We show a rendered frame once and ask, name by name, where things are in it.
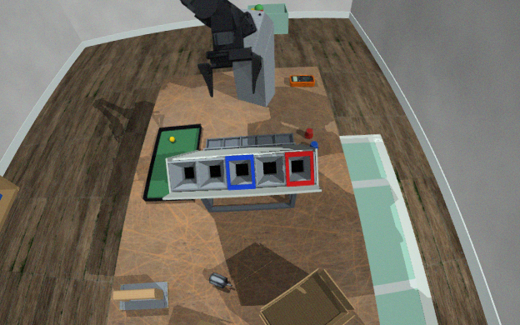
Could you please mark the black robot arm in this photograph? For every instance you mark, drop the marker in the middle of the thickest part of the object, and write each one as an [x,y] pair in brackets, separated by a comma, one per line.
[222,25]

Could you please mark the red funnel band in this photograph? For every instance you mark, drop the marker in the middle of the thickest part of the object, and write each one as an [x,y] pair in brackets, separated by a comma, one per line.
[299,154]

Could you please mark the grey bank of square funnels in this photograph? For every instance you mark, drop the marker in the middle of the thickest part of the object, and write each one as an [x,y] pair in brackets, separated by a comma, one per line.
[265,159]

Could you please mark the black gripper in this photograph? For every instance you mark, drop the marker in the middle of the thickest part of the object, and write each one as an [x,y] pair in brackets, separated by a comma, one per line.
[232,55]

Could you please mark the blue square band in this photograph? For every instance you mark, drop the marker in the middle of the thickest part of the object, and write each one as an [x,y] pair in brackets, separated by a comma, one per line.
[243,186]

